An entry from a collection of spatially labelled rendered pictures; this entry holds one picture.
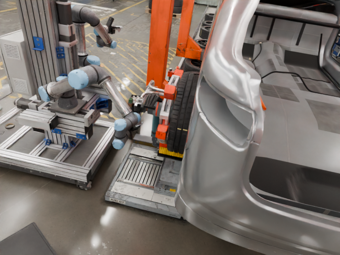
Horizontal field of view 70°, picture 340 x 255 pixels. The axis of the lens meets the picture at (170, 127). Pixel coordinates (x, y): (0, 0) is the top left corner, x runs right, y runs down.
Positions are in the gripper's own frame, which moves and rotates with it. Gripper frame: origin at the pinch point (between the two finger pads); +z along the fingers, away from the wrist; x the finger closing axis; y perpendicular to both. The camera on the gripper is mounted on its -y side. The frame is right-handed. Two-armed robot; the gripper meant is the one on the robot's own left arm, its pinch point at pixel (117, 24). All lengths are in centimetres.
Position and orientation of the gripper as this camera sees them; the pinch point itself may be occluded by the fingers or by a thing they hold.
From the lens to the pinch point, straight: 288.0
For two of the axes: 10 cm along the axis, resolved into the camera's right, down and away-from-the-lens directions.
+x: 8.8, 4.3, -2.1
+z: 4.2, -4.7, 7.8
